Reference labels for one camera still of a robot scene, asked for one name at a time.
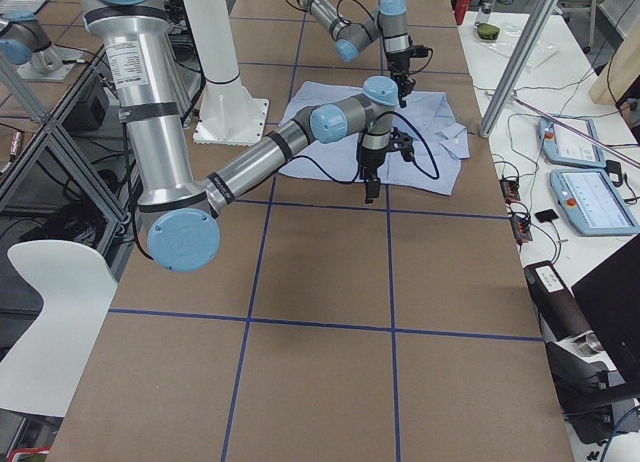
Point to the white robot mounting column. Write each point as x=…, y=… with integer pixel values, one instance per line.
x=228, y=113

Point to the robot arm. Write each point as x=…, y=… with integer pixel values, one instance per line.
x=386, y=24
x=180, y=213

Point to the black monitor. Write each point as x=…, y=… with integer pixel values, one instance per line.
x=608, y=297

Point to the water bottle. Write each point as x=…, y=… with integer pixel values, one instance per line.
x=484, y=11

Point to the teach pendant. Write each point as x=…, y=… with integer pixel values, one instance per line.
x=562, y=146
x=592, y=203

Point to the teach pendant near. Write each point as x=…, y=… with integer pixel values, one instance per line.
x=592, y=203

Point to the teach pendant far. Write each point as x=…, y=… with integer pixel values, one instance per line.
x=562, y=146

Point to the aluminium frame post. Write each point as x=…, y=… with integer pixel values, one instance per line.
x=531, y=32

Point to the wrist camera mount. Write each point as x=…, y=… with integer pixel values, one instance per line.
x=402, y=143
x=419, y=51

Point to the white chair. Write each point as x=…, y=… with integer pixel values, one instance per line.
x=41, y=372

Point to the green pouch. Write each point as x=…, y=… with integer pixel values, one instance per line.
x=487, y=32

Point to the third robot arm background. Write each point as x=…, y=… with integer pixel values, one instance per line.
x=22, y=36

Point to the light blue striped shirt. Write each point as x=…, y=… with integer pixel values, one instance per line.
x=440, y=145

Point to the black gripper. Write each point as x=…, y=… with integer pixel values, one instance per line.
x=398, y=63
x=371, y=161

